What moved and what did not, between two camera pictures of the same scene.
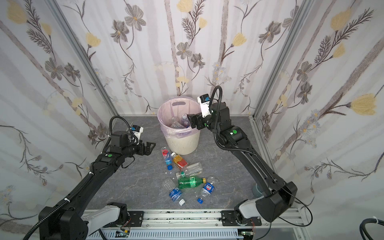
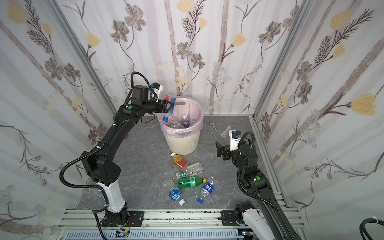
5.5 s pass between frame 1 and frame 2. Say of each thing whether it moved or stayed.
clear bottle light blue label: stayed
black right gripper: moved
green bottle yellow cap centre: stayed
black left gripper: moved
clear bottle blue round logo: stayed
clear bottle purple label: stayed
